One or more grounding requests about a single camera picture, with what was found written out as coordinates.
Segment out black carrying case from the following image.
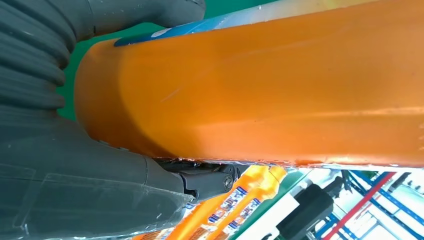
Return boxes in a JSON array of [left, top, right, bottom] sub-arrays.
[[275, 183, 335, 240]]

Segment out red metal pole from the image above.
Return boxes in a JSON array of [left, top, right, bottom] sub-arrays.
[[321, 171, 397, 240]]

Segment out blue metal shelf frame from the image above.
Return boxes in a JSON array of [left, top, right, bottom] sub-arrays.
[[314, 170, 424, 240]]

